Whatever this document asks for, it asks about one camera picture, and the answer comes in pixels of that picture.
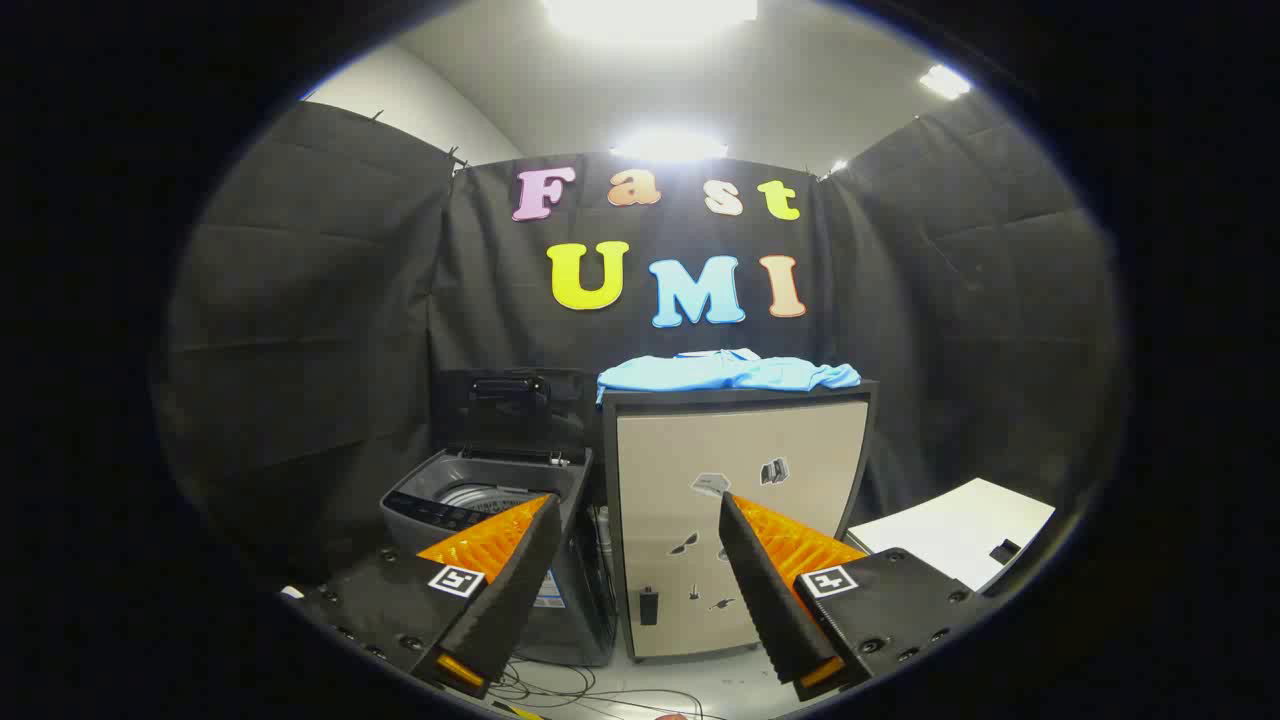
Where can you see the grey washing machine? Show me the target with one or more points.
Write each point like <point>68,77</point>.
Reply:
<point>580,625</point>

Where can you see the beige cabinet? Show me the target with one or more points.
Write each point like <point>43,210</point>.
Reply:
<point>680,450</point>

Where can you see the light blue polo shirt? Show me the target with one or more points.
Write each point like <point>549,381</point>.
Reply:
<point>720,375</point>

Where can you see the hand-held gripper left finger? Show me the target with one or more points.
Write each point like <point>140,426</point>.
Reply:
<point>510,600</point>

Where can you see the black backdrop cloth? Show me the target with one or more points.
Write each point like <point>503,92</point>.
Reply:
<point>330,300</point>

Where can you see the small black object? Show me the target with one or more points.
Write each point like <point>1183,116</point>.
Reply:
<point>1005,551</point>

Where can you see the dark washing machine lid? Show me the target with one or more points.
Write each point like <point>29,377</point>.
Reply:
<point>560,410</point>

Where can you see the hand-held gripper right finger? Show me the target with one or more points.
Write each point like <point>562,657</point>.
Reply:
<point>765,600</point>

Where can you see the white board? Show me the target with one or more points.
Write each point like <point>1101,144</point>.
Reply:
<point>950,525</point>

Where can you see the large ceiling light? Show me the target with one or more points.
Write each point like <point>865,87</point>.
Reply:
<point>650,15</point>

